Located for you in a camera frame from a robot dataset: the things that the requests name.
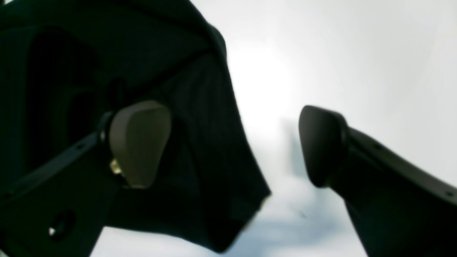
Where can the black T-shirt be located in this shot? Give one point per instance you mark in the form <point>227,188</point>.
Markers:
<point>65,63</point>

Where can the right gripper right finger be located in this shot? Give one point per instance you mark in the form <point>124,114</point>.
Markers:
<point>397,209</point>

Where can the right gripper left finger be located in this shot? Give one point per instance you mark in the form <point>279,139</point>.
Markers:
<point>60,208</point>

